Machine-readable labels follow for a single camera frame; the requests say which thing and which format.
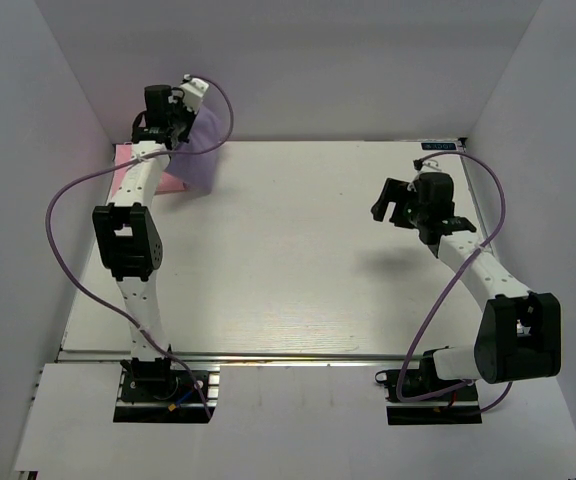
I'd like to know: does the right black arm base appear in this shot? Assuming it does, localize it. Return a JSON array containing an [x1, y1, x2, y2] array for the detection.
[[374, 351, 482, 426]]

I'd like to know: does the blue table corner sticker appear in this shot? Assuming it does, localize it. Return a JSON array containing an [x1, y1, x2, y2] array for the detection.
[[421, 142, 457, 151]]

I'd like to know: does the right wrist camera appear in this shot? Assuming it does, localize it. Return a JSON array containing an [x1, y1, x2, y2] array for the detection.
[[413, 158, 442, 175]]

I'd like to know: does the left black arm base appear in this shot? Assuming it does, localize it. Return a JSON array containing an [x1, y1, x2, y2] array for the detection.
[[113, 358, 218, 424]]

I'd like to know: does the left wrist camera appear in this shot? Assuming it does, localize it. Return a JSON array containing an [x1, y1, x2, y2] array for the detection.
[[176, 74, 209, 114]]

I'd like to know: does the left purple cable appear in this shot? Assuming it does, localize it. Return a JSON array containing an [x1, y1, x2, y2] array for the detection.
[[44, 74, 235, 422]]

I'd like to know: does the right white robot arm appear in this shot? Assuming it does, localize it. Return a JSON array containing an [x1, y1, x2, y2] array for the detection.
[[371, 172, 562, 399]]

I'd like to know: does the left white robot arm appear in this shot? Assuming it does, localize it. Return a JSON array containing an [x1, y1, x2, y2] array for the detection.
[[92, 85, 195, 362]]

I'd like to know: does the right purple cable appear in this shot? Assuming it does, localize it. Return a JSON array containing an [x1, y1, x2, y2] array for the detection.
[[395, 151, 515, 414]]

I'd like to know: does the folded pink t shirt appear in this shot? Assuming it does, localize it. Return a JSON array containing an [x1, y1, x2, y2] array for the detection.
[[108, 144, 186, 198]]

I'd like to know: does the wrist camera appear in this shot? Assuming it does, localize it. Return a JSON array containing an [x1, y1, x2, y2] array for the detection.
[[176, 74, 209, 114], [413, 158, 442, 175]]

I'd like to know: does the purple cable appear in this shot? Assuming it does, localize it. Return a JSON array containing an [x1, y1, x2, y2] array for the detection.
[[44, 74, 235, 422], [395, 151, 515, 414]]

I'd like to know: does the purple t shirt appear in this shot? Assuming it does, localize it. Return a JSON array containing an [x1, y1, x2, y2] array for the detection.
[[165, 107, 221, 193]]

